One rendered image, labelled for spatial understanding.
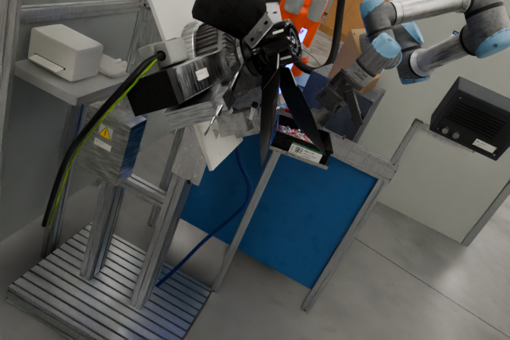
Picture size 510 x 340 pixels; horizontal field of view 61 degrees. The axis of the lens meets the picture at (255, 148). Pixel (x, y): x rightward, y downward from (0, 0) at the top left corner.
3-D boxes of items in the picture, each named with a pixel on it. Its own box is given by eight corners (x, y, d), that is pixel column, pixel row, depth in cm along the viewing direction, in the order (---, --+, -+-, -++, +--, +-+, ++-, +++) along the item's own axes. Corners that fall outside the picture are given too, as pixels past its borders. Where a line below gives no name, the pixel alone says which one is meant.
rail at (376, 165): (190, 86, 181) (196, 69, 178) (194, 84, 185) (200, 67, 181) (388, 184, 170) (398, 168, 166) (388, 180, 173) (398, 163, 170)
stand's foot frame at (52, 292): (6, 300, 155) (7, 286, 152) (88, 234, 196) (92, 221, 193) (152, 390, 147) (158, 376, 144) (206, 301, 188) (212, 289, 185)
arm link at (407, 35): (387, 29, 190) (418, 17, 183) (395, 58, 190) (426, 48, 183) (379, 26, 180) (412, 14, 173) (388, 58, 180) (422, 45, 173)
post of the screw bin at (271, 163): (210, 291, 194) (277, 143, 159) (211, 285, 197) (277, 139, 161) (216, 293, 194) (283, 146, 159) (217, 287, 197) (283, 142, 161)
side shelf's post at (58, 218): (40, 257, 177) (73, 75, 140) (47, 252, 180) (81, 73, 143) (48, 262, 176) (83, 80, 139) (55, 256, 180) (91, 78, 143)
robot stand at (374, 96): (259, 215, 258) (331, 63, 214) (303, 242, 250) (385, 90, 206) (236, 237, 233) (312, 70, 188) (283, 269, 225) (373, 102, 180)
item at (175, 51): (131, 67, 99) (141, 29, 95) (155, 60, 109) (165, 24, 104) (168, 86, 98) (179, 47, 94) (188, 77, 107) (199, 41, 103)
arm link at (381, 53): (406, 50, 124) (400, 48, 116) (378, 78, 129) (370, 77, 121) (387, 32, 126) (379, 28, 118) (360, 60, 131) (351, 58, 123)
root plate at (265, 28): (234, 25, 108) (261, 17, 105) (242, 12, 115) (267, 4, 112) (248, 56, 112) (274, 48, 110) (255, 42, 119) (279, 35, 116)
